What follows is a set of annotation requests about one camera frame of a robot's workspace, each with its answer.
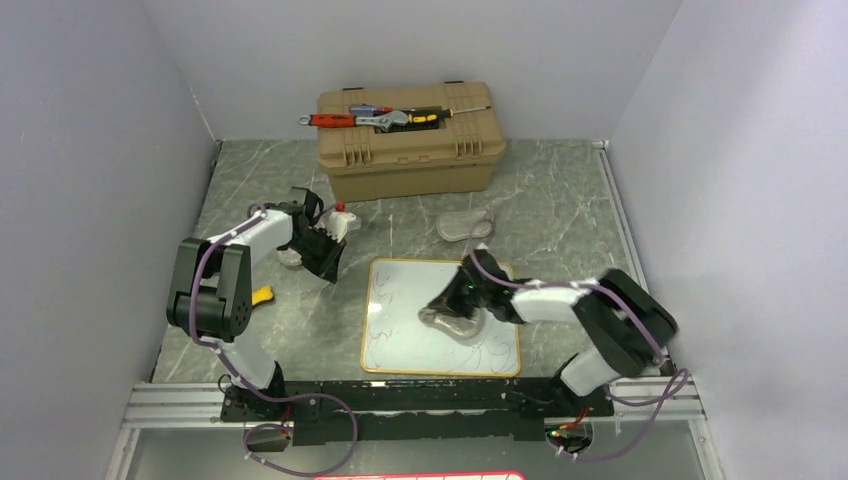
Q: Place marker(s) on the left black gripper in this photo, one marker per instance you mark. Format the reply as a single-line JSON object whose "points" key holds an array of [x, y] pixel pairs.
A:
{"points": [[327, 267]]}

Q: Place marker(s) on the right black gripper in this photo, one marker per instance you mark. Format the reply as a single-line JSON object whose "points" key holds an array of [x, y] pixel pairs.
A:
{"points": [[449, 301]]}

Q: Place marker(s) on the dark brown scrubbing pad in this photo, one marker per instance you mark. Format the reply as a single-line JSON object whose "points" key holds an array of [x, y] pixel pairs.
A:
{"points": [[448, 322]]}

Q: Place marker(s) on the grey mesh scrubbing pad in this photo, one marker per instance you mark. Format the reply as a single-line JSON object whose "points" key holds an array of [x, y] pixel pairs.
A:
{"points": [[459, 226]]}

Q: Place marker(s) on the yellow framed whiteboard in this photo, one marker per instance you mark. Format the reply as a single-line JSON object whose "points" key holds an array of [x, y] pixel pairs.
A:
{"points": [[396, 341]]}

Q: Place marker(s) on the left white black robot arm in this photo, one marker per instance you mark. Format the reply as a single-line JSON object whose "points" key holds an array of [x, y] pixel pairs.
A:
{"points": [[211, 293]]}

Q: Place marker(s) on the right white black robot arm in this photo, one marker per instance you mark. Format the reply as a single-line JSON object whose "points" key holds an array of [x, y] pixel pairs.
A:
{"points": [[628, 329]]}

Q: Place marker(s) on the grey scrubbing pad left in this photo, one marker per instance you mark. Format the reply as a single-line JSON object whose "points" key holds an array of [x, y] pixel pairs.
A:
{"points": [[289, 258]]}

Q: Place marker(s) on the yellow bone shaped sponge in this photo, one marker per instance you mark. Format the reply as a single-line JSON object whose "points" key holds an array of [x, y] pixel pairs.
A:
{"points": [[262, 296]]}

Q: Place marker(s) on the tan plastic toolbox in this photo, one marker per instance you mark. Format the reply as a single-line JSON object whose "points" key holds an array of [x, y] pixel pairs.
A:
{"points": [[454, 155]]}

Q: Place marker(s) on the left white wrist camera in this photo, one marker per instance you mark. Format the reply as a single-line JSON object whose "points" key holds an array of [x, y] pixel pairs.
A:
{"points": [[339, 222]]}

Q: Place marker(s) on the black aluminium base frame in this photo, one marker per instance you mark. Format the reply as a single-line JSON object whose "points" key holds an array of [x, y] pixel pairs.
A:
{"points": [[320, 412]]}

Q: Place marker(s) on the red handled adjustable wrench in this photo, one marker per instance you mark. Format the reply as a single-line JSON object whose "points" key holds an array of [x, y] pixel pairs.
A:
{"points": [[383, 122]]}

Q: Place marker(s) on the blue red handled screwdriver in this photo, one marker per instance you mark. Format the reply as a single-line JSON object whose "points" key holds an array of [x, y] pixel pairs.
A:
{"points": [[370, 110]]}

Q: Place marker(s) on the yellow black handled screwdriver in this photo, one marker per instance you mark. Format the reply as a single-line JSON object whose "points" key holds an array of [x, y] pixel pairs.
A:
{"points": [[427, 116]]}

